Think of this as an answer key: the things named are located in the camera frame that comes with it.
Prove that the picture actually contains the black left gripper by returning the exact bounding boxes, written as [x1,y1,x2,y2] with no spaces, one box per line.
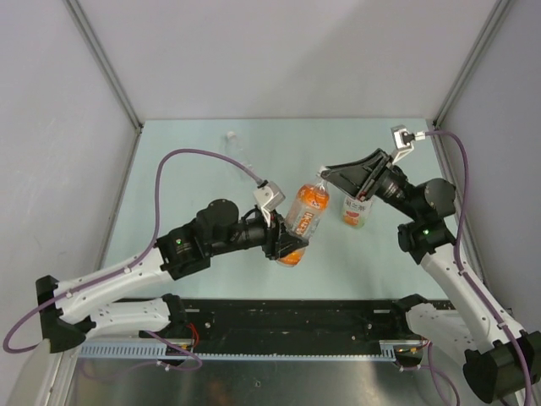
[208,209,309,262]

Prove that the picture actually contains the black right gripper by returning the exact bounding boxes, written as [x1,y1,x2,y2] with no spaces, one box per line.
[323,148,422,221]

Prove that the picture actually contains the white orange-bottle cap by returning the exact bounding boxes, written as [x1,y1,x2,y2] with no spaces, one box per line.
[318,167,330,179]

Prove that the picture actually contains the orange label tea bottle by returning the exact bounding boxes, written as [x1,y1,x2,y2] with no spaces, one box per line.
[285,173,330,243]

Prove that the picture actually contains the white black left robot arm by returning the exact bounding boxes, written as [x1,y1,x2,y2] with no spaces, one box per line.
[36,200,308,353]

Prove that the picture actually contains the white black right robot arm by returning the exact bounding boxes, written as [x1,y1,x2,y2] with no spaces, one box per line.
[320,149,540,404]

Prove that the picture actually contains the clear unlabelled plastic bottle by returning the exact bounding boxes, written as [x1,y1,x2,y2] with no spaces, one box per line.
[224,131,254,172]

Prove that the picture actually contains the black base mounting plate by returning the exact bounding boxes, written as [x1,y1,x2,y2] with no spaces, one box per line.
[157,299,426,353]

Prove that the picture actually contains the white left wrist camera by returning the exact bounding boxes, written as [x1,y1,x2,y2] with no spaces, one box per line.
[254,180,285,227]

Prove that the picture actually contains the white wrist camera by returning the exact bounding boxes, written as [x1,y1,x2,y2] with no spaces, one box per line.
[391,125,426,164]
[254,180,285,227]

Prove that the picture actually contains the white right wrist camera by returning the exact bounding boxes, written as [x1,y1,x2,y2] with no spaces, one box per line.
[391,125,426,164]

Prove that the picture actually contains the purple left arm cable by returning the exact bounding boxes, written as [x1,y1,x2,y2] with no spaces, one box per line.
[3,148,267,372]

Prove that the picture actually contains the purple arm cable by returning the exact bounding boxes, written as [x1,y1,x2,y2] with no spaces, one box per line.
[3,148,267,372]
[424,129,541,403]

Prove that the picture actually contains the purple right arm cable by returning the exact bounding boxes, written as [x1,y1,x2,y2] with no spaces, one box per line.
[424,129,541,403]

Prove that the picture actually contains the grey slotted cable duct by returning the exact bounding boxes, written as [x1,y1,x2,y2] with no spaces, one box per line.
[78,341,401,360]

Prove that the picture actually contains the right aluminium frame post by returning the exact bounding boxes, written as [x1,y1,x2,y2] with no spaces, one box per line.
[431,0,516,129]

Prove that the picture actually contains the aluminium frame post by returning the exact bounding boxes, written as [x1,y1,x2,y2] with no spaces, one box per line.
[63,0,143,130]
[431,0,516,129]

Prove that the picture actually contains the left aluminium frame post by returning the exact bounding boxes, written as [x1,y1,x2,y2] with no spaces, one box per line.
[63,0,143,130]

